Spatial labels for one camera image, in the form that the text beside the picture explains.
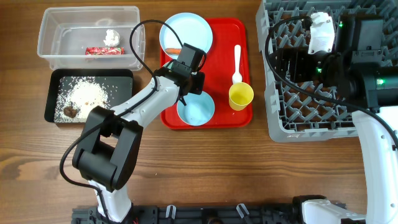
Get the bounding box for light blue bowl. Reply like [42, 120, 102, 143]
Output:
[177, 91, 215, 126]

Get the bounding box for yellow plastic cup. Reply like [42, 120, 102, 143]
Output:
[228, 82, 254, 111]

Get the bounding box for white tissue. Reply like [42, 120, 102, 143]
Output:
[103, 29, 121, 47]

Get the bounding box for red snack wrapper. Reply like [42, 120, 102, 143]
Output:
[85, 47, 124, 55]

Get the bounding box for brown food scrap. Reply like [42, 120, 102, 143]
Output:
[63, 106, 79, 118]

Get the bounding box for white rice leftovers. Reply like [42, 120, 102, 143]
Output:
[54, 76, 119, 123]

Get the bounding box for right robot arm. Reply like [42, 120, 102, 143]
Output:
[265, 12, 397, 223]

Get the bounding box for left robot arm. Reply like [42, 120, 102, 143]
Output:
[68, 59, 205, 223]

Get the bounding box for grey dishwasher rack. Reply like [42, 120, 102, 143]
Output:
[256, 0, 397, 142]

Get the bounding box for orange carrot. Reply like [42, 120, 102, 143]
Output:
[165, 48, 181, 55]

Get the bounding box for light blue plate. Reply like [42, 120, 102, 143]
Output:
[159, 12, 213, 59]

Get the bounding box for red serving tray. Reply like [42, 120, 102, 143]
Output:
[160, 17, 253, 129]

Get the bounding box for white plastic spoon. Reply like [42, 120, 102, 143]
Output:
[232, 45, 243, 84]

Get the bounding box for clear plastic bin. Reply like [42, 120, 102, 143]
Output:
[37, 6, 146, 71]

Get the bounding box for black plastic tray bin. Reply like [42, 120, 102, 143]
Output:
[44, 69, 134, 124]

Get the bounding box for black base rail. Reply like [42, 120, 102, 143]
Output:
[71, 202, 348, 224]

